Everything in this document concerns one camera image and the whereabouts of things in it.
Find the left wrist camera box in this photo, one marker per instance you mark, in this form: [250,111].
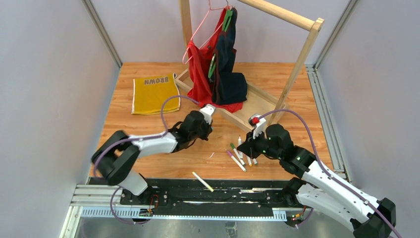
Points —
[207,111]

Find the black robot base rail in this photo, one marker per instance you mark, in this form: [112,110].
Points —
[190,199]

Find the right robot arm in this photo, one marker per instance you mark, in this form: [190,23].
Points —
[318,187]

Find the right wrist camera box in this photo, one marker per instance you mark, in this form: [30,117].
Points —
[258,123]

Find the green hanger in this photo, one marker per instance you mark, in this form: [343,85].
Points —
[224,28]

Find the pink wire hanger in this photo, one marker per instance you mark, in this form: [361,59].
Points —
[198,20]

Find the yellow folded towel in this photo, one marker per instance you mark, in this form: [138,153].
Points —
[151,92]

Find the white pen yellow cap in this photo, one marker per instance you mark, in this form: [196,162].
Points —
[203,182]

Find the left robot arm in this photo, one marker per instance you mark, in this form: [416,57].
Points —
[116,157]

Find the red garment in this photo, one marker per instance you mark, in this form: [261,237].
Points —
[199,67]

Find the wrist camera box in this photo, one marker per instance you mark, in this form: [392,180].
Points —
[258,123]
[207,111]

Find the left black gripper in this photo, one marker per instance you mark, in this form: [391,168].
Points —
[203,128]

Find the wooden clothes rack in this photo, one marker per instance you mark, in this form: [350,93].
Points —
[271,54]

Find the white pen green cap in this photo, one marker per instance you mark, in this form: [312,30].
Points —
[237,154]

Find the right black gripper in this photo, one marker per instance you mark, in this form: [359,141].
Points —
[250,146]

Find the white pen teal end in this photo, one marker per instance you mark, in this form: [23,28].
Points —
[236,161]

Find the dark navy garment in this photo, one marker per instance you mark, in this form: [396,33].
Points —
[228,87]

